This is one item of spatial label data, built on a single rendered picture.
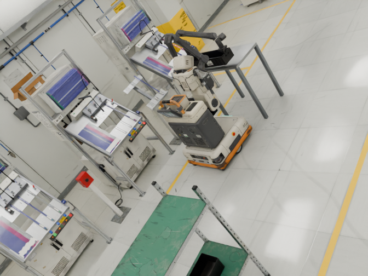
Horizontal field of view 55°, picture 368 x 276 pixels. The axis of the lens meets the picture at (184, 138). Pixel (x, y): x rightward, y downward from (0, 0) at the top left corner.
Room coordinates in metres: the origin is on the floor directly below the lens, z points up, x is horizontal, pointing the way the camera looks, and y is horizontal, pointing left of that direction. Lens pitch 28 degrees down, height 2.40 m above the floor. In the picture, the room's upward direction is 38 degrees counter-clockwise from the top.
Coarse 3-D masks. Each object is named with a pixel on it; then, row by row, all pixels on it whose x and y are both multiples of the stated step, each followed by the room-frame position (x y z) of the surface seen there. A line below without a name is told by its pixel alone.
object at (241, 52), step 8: (232, 48) 4.08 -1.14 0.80; (240, 48) 3.91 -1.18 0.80; (248, 48) 3.77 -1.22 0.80; (256, 48) 3.77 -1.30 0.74; (240, 56) 3.72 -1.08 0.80; (232, 64) 3.69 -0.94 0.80; (240, 64) 3.62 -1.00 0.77; (264, 64) 3.77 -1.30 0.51; (240, 72) 3.59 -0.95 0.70; (272, 72) 3.78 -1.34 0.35; (232, 80) 4.36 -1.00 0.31; (272, 80) 3.79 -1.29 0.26; (208, 88) 4.17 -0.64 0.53; (248, 88) 3.59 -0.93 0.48; (280, 88) 3.78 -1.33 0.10; (256, 96) 3.60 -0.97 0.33; (256, 104) 3.61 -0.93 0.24; (224, 112) 4.17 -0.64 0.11; (264, 112) 3.59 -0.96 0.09
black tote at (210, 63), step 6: (228, 48) 3.68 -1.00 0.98; (204, 54) 4.08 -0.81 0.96; (210, 54) 4.00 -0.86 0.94; (216, 54) 3.91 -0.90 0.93; (222, 54) 3.83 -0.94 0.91; (228, 54) 3.66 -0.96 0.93; (198, 60) 4.18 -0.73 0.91; (210, 60) 3.79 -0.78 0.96; (216, 60) 3.71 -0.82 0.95; (222, 60) 3.63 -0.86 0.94; (228, 60) 3.64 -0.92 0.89; (210, 66) 3.84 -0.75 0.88
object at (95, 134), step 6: (90, 126) 4.34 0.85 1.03; (96, 126) 4.33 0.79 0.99; (84, 132) 4.29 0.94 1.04; (90, 132) 4.28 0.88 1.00; (96, 132) 4.26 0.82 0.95; (102, 132) 4.24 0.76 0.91; (84, 138) 4.22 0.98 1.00; (90, 138) 4.20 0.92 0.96; (96, 138) 4.19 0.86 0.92; (102, 138) 4.17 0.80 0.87; (108, 138) 4.15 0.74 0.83; (114, 138) 4.14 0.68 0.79; (96, 144) 4.12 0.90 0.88; (102, 144) 4.10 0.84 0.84; (108, 144) 4.08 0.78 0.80; (114, 144) 4.07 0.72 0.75; (108, 150) 4.01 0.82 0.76
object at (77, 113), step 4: (92, 92) 4.71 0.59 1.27; (96, 92) 4.69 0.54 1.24; (92, 96) 4.65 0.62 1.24; (84, 100) 4.62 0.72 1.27; (88, 100) 4.61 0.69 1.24; (80, 104) 4.58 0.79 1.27; (84, 104) 4.56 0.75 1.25; (76, 108) 4.53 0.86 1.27; (80, 108) 4.52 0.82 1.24; (72, 112) 4.49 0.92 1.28; (76, 112) 4.48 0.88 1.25; (80, 112) 4.50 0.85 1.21; (72, 116) 4.45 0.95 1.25; (76, 116) 4.45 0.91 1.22
